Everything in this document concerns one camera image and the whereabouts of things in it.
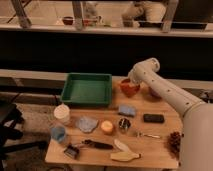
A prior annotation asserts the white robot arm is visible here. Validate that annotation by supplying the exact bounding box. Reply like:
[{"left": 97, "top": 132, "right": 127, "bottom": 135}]
[{"left": 128, "top": 58, "right": 213, "bottom": 171}]

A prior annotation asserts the red bowl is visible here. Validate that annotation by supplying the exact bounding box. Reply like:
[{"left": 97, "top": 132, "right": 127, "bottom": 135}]
[{"left": 120, "top": 79, "right": 140, "bottom": 98}]

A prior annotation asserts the yellow orange pepper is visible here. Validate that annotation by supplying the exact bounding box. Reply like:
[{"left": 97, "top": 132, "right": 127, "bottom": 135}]
[{"left": 101, "top": 120, "right": 114, "bottom": 135}]

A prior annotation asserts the purple bowl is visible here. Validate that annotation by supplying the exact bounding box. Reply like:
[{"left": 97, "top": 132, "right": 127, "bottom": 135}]
[{"left": 149, "top": 87, "right": 161, "bottom": 99}]

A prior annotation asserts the green plastic tray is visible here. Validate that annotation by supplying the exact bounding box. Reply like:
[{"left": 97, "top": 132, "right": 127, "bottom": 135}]
[{"left": 60, "top": 73, "right": 112, "bottom": 107}]

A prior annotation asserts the blue sponge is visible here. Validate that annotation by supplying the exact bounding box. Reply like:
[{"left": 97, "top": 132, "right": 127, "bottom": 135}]
[{"left": 118, "top": 105, "right": 136, "bottom": 117}]

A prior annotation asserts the small metal cup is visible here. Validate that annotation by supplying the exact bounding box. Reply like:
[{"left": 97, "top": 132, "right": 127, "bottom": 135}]
[{"left": 118, "top": 118, "right": 131, "bottom": 133}]

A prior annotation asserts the grey blue cloth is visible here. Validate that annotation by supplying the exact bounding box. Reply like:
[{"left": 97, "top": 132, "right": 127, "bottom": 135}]
[{"left": 75, "top": 116, "right": 99, "bottom": 133}]

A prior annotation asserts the white lidded cup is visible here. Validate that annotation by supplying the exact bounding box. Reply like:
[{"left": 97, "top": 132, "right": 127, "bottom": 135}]
[{"left": 53, "top": 104, "right": 70, "bottom": 125}]

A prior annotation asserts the black rectangular block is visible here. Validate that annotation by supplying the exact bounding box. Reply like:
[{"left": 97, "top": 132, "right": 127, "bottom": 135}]
[{"left": 143, "top": 114, "right": 164, "bottom": 123}]

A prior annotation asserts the white spatula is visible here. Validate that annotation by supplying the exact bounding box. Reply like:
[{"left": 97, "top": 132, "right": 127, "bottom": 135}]
[{"left": 114, "top": 139, "right": 131, "bottom": 152}]

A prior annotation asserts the metal spoon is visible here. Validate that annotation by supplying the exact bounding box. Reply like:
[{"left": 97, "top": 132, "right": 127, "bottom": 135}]
[{"left": 136, "top": 132, "right": 161, "bottom": 139}]

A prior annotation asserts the blue plastic cup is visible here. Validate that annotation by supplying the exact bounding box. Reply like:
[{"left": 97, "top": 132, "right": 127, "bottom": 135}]
[{"left": 50, "top": 126, "right": 67, "bottom": 144}]

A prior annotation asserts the small black box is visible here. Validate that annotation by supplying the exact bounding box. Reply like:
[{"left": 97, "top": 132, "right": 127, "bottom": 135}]
[{"left": 64, "top": 145, "right": 80, "bottom": 159}]

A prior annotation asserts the dark red grape bunch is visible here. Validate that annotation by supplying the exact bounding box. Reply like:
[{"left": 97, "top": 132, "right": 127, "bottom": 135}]
[{"left": 167, "top": 132, "right": 181, "bottom": 158}]

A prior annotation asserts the black office chair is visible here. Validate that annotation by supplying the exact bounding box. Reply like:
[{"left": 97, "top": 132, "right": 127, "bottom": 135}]
[{"left": 0, "top": 100, "right": 47, "bottom": 171}]

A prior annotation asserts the dark handled brush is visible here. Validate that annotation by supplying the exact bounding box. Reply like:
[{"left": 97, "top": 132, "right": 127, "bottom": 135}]
[{"left": 82, "top": 139, "right": 113, "bottom": 150}]

